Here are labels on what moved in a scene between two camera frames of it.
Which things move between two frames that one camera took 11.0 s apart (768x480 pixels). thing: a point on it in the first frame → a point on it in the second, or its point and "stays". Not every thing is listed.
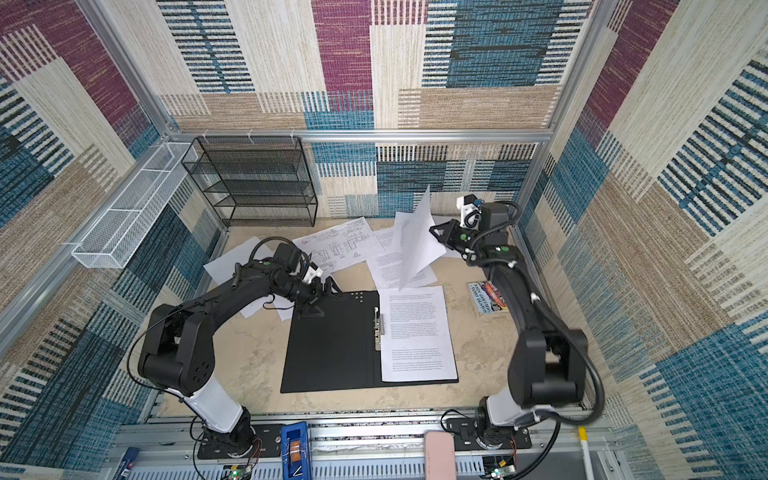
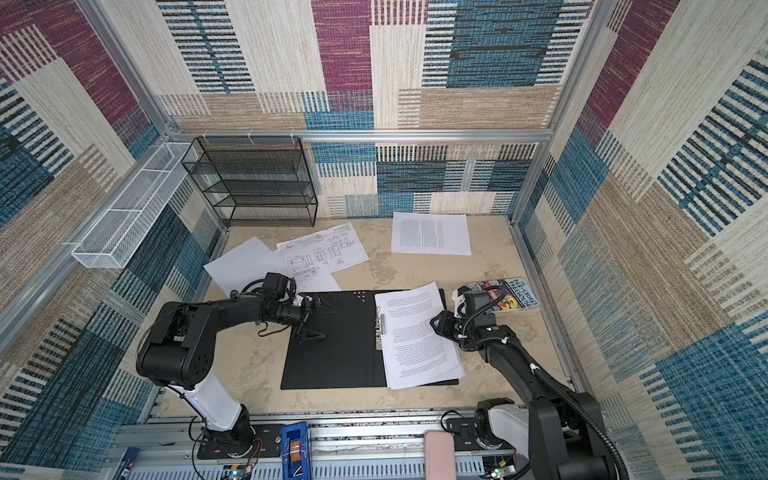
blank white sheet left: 221,268 stays
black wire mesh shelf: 254,181 stays
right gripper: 445,236 → 444,325
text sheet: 385,266 → 430,233
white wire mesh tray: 113,239 stays
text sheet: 421,246 → 415,352
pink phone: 439,455 stays
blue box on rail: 296,453 stays
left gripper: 315,295 → 302,329
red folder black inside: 341,350 stays
